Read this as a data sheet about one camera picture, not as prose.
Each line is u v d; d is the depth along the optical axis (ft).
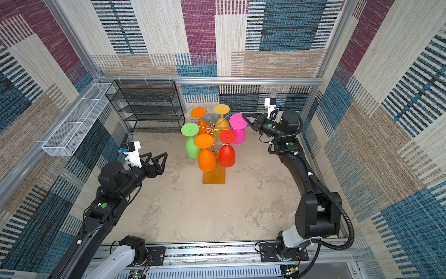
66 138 2.34
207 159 2.47
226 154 2.50
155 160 1.99
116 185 1.67
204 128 2.53
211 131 2.54
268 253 2.40
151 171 1.99
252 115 2.31
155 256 2.41
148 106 3.65
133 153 1.92
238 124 2.34
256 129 2.31
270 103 2.25
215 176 3.12
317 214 1.41
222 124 2.66
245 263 2.39
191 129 2.44
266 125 2.18
